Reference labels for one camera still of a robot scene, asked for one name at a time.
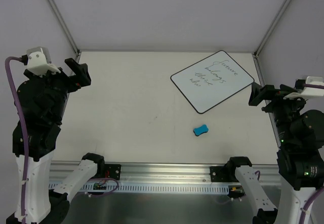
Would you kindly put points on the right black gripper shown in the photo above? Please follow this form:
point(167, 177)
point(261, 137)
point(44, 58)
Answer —
point(270, 97)

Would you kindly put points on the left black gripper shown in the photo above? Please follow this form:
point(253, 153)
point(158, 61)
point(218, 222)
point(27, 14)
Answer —
point(69, 82)

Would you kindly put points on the white whiteboard black frame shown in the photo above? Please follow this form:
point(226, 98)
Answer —
point(211, 81)

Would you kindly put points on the blue whiteboard eraser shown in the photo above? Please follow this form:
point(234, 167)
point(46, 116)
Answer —
point(198, 131)

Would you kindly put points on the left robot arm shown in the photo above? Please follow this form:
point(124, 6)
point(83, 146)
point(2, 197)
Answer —
point(34, 142)

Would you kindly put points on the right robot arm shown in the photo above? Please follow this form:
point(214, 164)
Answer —
point(299, 162)

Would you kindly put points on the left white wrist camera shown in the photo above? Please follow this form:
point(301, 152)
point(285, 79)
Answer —
point(38, 62)

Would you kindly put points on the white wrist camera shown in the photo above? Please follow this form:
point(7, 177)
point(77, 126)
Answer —
point(308, 88)
point(38, 62)

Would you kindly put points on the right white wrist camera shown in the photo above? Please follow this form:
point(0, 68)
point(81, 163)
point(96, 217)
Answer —
point(308, 88)

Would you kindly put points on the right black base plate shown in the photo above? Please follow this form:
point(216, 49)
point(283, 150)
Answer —
point(219, 174)

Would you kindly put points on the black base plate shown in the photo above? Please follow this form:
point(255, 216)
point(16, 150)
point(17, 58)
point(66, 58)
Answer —
point(112, 171)
point(219, 174)

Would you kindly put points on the left aluminium frame post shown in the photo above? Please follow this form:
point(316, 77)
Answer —
point(63, 26)

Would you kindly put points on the aluminium frame post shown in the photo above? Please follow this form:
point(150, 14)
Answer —
point(63, 26)
point(274, 23)

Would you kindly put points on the aluminium mounting rail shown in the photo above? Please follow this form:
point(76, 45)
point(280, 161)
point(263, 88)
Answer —
point(165, 173)

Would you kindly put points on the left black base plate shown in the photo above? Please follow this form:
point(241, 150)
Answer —
point(112, 171)

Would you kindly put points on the right aluminium frame post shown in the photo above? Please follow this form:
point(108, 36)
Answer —
point(274, 23)

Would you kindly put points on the white slotted cable duct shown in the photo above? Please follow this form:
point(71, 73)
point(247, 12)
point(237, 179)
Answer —
point(129, 187)

